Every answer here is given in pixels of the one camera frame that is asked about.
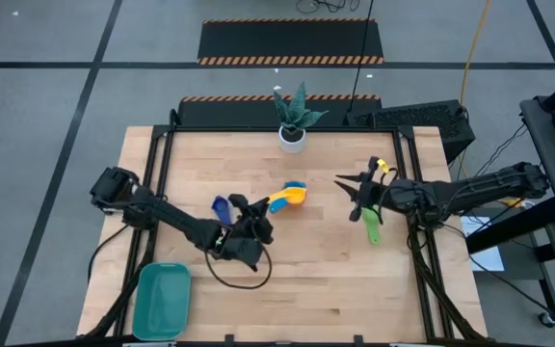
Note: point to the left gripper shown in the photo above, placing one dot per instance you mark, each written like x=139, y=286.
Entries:
x=253, y=229

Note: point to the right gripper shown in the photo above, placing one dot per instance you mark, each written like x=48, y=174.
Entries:
x=376, y=193

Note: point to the light blue measuring cup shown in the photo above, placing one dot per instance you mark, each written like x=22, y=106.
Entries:
x=277, y=206

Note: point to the yellow measuring cup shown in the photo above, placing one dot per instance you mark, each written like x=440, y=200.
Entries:
x=293, y=195

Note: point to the small dark blue measuring cup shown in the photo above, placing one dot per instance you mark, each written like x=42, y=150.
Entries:
x=220, y=206

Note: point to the green measuring cup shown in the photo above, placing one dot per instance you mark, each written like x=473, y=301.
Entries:
x=373, y=231

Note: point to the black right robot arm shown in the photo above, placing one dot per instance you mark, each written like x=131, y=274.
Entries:
x=480, y=190

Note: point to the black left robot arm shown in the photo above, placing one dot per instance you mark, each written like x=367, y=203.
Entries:
x=171, y=219

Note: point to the teal plastic basket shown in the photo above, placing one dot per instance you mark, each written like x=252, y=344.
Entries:
x=162, y=301

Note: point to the snake plant in white pot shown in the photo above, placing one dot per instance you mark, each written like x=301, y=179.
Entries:
x=292, y=140

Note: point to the white paper sheet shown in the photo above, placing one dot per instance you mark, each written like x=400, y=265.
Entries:
x=487, y=250

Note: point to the yellow power plug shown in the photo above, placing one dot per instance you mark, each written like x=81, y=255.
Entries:
x=513, y=202

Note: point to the black caster wheel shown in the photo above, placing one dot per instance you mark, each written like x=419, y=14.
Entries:
x=547, y=320

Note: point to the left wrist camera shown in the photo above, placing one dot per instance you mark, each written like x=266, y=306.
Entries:
x=239, y=250

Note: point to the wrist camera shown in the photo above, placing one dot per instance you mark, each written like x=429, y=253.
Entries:
x=405, y=195
x=239, y=250

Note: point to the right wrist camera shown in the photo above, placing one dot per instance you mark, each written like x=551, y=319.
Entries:
x=405, y=195

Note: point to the black metal table frame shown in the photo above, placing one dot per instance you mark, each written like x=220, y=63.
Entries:
x=282, y=128

